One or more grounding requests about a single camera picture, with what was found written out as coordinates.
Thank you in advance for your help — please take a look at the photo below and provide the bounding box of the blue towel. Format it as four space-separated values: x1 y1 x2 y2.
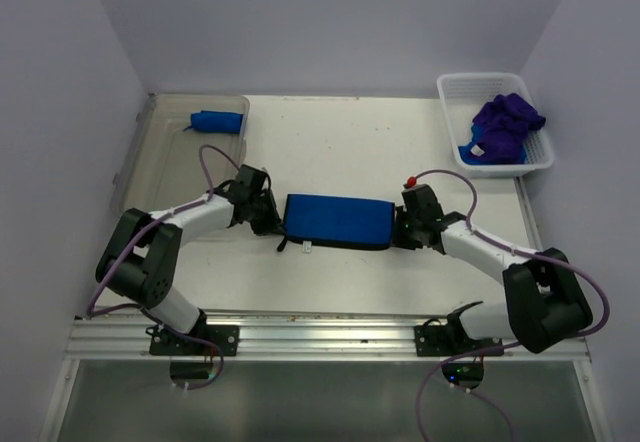
458 125 526 165
184 110 243 135

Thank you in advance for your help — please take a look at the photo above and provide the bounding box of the grey towel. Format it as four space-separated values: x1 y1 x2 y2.
277 194 395 252

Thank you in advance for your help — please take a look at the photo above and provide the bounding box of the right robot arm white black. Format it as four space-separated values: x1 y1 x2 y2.
393 184 593 355

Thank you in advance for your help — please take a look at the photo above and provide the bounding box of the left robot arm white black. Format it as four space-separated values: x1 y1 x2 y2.
87 165 282 355

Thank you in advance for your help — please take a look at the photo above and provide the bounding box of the blue towel in basket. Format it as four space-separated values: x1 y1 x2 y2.
458 125 526 165

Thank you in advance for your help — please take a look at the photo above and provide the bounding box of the clear plastic bin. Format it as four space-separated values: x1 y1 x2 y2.
110 94 250 215

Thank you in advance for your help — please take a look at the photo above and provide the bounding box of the white plastic basket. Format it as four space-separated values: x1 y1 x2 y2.
437 72 554 178

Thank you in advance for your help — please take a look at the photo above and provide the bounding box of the purple towel in basket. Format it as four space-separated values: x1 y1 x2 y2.
471 93 546 144

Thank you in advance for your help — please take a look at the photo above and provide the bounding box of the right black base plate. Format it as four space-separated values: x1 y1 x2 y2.
413 318 504 357

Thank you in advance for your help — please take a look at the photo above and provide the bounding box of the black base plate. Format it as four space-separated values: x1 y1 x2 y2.
145 324 240 357
413 318 504 357

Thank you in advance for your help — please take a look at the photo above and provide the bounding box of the aluminium rail frame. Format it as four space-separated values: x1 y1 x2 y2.
62 256 594 363

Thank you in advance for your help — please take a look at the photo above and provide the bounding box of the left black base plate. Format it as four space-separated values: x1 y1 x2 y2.
145 324 240 357

